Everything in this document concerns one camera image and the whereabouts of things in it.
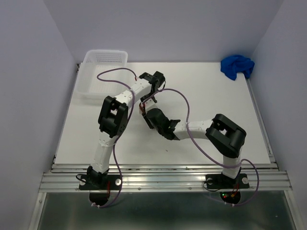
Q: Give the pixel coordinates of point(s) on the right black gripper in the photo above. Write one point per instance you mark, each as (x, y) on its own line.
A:
(148, 121)

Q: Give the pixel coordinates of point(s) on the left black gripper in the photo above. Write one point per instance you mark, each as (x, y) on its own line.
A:
(154, 98)

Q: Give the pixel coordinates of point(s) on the blue microfiber towel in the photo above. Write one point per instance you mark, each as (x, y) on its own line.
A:
(232, 65)

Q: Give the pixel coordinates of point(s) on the brown microfiber towel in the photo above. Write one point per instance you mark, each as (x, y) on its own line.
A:
(141, 109)

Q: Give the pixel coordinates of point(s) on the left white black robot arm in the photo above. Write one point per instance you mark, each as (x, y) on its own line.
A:
(113, 120)

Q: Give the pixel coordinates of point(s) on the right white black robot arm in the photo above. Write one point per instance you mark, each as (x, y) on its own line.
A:
(226, 136)

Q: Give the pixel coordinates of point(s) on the white perforated plastic basket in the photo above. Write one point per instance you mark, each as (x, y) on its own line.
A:
(97, 61)

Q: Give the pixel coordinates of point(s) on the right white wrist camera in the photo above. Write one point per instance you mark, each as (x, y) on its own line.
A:
(149, 105)

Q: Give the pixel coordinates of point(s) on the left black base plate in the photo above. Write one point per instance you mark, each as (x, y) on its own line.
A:
(108, 183)

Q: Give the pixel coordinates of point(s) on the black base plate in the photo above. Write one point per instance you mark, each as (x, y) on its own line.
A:
(220, 181)
(108, 183)

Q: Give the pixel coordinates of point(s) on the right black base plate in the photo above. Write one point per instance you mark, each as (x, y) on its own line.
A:
(220, 181)

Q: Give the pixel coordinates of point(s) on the aluminium rail frame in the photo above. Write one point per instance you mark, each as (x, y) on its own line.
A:
(171, 196)

